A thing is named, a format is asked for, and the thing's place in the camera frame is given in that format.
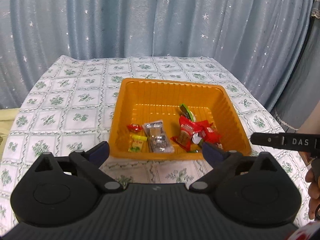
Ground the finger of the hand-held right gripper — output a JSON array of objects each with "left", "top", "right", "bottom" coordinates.
[{"left": 251, "top": 132, "right": 284, "bottom": 151}]

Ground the blue lace-trimmed cover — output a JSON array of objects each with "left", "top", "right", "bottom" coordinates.
[{"left": 272, "top": 0, "right": 320, "bottom": 130}]

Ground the orange plastic tray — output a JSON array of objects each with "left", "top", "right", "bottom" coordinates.
[{"left": 109, "top": 78, "right": 252, "bottom": 160}]

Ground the wooden furniture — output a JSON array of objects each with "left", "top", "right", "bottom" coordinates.
[{"left": 300, "top": 152, "right": 316, "bottom": 167}]

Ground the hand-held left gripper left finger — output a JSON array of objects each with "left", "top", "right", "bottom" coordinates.
[{"left": 31, "top": 141, "right": 122, "bottom": 193}]

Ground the small red candy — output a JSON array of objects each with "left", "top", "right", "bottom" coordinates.
[{"left": 127, "top": 123, "right": 143, "bottom": 133}]

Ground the blue star curtain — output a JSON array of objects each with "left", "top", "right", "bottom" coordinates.
[{"left": 0, "top": 0, "right": 315, "bottom": 110}]

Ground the pale green sofa cover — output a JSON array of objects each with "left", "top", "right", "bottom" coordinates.
[{"left": 0, "top": 107, "right": 22, "bottom": 145}]

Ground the person's right hand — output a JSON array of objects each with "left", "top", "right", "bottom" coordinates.
[{"left": 305, "top": 165, "right": 320, "bottom": 221}]

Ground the green snack packet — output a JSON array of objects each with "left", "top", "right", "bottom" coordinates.
[{"left": 179, "top": 103, "right": 197, "bottom": 121}]

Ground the clear grey snack packet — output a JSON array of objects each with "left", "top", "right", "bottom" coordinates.
[{"left": 142, "top": 120, "right": 175, "bottom": 153}]

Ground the floral tablecloth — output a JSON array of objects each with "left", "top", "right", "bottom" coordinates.
[{"left": 0, "top": 55, "right": 310, "bottom": 233}]

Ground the yellow green candy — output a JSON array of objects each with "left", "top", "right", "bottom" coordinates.
[{"left": 128, "top": 134, "right": 147, "bottom": 153}]

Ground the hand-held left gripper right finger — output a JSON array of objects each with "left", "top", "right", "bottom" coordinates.
[{"left": 189, "top": 142, "right": 285, "bottom": 193}]

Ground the red patterned garment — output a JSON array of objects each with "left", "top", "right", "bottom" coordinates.
[{"left": 297, "top": 224, "right": 320, "bottom": 240}]

